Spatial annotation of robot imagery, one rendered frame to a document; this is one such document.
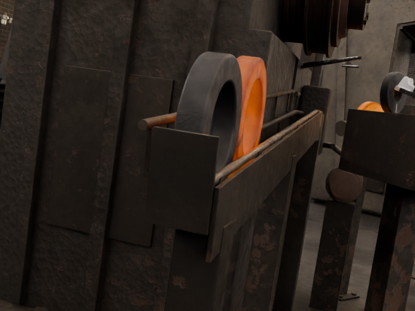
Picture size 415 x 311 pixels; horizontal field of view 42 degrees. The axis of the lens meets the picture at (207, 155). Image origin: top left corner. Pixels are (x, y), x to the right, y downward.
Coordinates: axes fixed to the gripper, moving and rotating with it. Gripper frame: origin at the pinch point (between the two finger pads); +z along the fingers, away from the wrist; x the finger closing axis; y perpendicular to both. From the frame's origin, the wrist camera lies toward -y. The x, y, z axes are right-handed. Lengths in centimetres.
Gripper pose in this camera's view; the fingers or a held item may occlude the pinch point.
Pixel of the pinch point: (394, 87)
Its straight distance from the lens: 216.1
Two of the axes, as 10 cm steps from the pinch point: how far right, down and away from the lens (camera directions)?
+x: -7.1, -0.5, -7.0
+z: -6.2, -4.2, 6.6
